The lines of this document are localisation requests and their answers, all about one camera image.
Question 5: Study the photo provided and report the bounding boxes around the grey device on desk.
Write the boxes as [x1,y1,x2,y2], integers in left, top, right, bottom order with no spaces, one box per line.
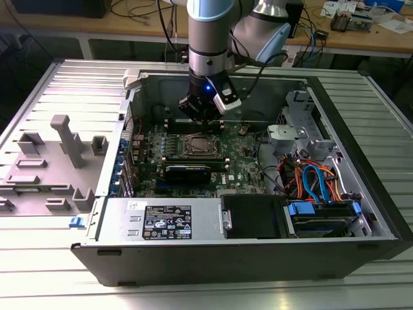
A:
[350,11,381,33]

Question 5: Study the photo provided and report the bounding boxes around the printed white papers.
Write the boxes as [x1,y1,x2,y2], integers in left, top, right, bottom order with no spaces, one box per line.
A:
[321,1,359,17]

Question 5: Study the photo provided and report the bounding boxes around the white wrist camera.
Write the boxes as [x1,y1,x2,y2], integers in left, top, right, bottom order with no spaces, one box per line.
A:
[211,76,242,114]

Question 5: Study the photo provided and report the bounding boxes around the hard disk in blue carrier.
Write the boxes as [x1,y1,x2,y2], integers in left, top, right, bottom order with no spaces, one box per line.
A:
[283,199,364,239]

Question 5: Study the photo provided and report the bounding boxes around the blue flat wire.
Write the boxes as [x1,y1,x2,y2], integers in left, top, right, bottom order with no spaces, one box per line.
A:
[302,163,335,205]

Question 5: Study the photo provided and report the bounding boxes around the plain white sheet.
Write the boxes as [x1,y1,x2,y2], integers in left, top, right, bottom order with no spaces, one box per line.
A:
[377,17,413,36]

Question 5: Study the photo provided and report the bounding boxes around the open black PC case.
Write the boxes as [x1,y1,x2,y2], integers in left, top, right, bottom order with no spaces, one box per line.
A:
[70,67,413,287]

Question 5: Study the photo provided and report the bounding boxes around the black monitor stand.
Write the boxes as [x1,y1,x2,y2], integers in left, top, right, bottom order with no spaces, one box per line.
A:
[285,0,305,39]

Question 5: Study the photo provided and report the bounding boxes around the black RAM slot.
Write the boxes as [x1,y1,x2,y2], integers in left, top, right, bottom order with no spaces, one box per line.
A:
[163,164,229,172]
[164,127,225,134]
[164,119,224,125]
[163,156,226,162]

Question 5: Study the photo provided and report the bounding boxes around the grey plastic parts rack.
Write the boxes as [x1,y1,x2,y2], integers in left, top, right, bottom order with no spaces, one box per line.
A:
[0,114,109,217]

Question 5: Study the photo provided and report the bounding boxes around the green motherboard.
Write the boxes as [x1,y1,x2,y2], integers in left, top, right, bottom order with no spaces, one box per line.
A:
[132,124,269,198]

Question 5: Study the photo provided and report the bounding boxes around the black graphics card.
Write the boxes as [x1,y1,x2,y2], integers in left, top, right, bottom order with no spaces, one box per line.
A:
[164,164,213,185]

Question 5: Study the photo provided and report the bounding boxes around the silver metal latch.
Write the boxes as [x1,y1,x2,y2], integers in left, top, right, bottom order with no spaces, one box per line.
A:
[219,209,232,230]

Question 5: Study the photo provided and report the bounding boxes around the silver metal drive cage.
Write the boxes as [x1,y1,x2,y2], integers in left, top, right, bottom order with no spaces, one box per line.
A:
[267,89,343,162]

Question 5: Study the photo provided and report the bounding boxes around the finned heatsink on desk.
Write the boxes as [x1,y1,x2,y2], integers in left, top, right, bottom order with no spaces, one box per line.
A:
[330,8,353,32]

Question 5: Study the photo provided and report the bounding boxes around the wooden desk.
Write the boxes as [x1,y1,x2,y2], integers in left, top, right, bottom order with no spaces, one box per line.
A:
[0,0,413,54]

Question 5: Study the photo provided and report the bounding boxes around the red orange wire bundle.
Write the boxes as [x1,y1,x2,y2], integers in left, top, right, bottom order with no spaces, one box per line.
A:
[277,154,312,198]

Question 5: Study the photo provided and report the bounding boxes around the black camera cable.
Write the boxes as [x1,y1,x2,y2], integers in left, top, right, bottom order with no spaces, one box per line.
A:
[240,53,288,101]

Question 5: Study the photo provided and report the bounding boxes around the silver power supply with label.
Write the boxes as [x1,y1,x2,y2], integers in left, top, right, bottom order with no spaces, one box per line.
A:
[96,197,223,242]

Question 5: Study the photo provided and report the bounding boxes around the silver CPU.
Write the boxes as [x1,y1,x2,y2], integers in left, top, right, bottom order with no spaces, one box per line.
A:
[192,137,215,153]

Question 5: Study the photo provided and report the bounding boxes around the black box on desk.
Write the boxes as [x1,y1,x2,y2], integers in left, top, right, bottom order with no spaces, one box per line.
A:
[12,0,112,19]

